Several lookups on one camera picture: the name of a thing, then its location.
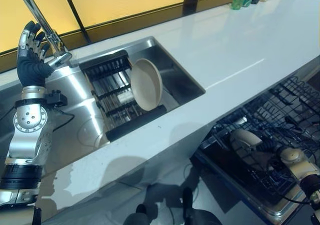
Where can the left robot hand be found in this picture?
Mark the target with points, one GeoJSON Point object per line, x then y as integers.
{"type": "Point", "coordinates": [30, 68]}

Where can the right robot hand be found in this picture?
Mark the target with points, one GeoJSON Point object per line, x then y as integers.
{"type": "Point", "coordinates": [268, 145]}

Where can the beige plate with dark underside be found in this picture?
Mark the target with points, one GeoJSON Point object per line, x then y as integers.
{"type": "Point", "coordinates": [243, 140]}

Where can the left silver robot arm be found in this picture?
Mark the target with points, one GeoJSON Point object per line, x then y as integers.
{"type": "Point", "coordinates": [26, 132]}

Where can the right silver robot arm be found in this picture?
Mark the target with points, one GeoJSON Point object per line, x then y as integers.
{"type": "Point", "coordinates": [297, 165]}

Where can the chrome kitchen faucet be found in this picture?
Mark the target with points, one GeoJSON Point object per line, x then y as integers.
{"type": "Point", "coordinates": [42, 25]}

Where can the stainless steel sink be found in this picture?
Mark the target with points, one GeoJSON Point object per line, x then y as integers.
{"type": "Point", "coordinates": [75, 95]}

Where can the black roll-up drying rack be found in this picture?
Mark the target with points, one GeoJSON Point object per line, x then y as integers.
{"type": "Point", "coordinates": [112, 97]}

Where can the small white object under rack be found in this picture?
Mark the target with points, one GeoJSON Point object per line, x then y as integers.
{"type": "Point", "coordinates": [124, 96]}

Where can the beige round plate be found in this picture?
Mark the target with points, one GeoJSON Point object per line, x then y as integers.
{"type": "Point", "coordinates": [145, 85]}

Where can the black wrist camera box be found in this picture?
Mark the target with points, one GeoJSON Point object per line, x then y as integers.
{"type": "Point", "coordinates": [56, 98]}

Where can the dark window frame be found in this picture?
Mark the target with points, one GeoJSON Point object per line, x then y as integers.
{"type": "Point", "coordinates": [75, 12]}

